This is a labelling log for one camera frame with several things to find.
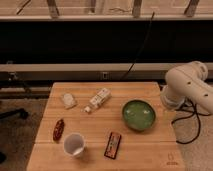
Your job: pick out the white sponge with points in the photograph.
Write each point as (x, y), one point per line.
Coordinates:
(68, 100)

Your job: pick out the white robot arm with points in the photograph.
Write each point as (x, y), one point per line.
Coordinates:
(187, 81)

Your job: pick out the green ceramic bowl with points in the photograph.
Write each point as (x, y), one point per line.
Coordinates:
(138, 115)

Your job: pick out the white tube bottle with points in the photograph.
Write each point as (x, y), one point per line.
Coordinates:
(98, 100)

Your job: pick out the red snack bar wrapper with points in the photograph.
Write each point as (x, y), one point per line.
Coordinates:
(112, 145)

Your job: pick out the dark red oblong object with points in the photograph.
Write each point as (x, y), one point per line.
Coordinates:
(58, 130)

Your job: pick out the black office chair base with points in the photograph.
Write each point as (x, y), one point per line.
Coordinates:
(21, 112)

